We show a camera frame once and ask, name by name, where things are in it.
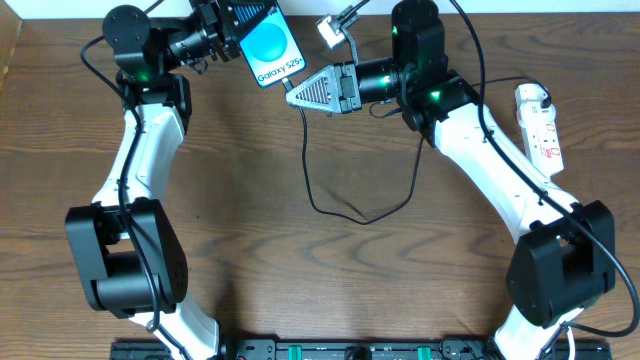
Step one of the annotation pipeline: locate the white power strip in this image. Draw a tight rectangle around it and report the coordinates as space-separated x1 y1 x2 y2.
517 101 564 177

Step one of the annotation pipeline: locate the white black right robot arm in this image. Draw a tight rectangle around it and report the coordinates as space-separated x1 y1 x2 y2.
286 0 623 359

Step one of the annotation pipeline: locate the white charger plug adapter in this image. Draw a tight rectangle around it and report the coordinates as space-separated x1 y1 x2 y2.
515 83 552 109

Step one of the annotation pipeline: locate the black USB charging cable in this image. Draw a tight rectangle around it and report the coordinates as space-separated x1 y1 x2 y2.
280 74 553 226

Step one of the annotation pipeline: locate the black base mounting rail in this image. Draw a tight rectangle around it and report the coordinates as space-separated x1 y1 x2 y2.
108 338 613 360

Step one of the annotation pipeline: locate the blue screen Galaxy smartphone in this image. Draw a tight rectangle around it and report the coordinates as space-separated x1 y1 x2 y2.
240 5 306 88

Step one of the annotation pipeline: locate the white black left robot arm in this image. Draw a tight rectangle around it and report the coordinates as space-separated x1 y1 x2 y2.
65 1 278 359

